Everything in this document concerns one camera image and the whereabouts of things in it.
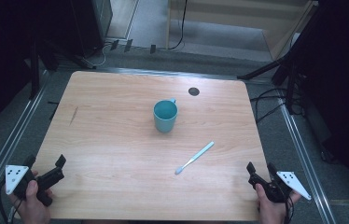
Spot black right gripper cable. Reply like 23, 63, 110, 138
284, 195, 296, 224

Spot teal cup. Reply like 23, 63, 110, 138
152, 97, 179, 134

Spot black hanging cable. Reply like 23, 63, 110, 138
167, 0, 189, 51

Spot metal floor rail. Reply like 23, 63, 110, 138
275, 95, 337, 224
0, 70, 50, 216

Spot light wooden furniture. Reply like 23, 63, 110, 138
165, 0, 320, 61

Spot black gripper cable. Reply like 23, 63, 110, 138
284, 195, 296, 224
0, 179, 20, 224

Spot black metal stand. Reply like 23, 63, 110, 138
28, 36, 41, 101

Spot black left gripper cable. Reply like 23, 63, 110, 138
0, 179, 20, 224

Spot person's left hand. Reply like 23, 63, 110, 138
8, 170, 54, 224

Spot light blue toothbrush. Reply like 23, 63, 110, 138
174, 140, 216, 175

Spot dark cabinet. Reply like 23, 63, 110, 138
69, 0, 114, 58

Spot person's right hand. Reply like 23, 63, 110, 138
255, 183, 303, 224

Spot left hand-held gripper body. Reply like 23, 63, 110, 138
5, 164, 65, 208

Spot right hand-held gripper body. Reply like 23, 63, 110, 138
247, 170, 313, 204

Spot black floor cables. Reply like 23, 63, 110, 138
249, 87, 306, 124

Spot black tripod stand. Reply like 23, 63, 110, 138
237, 50, 302, 116

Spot white floor cable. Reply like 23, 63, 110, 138
91, 42, 107, 68

